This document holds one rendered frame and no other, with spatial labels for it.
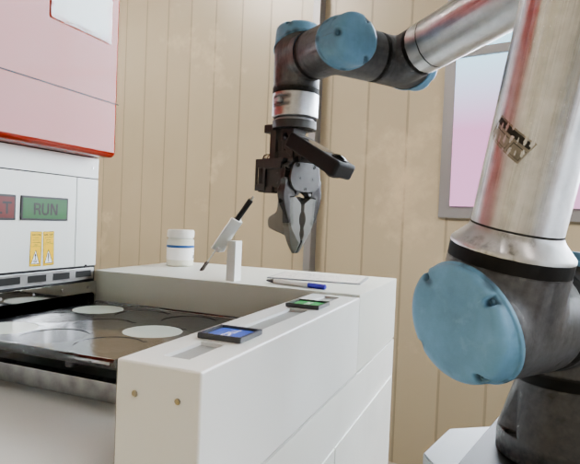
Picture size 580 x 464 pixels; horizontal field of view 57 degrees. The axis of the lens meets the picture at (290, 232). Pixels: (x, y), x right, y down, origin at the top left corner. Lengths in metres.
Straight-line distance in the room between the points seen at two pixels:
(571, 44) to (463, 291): 0.22
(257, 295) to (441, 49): 0.57
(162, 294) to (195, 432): 0.70
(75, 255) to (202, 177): 2.01
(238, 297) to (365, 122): 1.66
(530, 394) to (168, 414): 0.39
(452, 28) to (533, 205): 0.35
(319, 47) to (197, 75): 2.57
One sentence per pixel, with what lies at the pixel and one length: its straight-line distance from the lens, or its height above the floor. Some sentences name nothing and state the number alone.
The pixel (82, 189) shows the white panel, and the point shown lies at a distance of 1.26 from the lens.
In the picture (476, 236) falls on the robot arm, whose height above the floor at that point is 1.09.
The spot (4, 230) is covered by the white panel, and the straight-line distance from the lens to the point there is 1.13.
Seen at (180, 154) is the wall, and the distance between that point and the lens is 3.33.
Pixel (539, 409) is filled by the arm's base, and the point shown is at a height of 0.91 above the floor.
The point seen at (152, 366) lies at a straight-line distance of 0.52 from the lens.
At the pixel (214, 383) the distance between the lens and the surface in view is 0.52.
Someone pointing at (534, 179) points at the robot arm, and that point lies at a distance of 0.51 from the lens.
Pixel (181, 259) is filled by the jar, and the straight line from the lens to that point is 1.39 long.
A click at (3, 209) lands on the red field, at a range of 1.12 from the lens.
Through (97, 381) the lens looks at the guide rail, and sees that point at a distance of 0.86.
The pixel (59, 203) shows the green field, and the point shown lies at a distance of 1.21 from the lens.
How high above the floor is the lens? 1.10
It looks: 1 degrees down
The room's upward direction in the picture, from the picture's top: 2 degrees clockwise
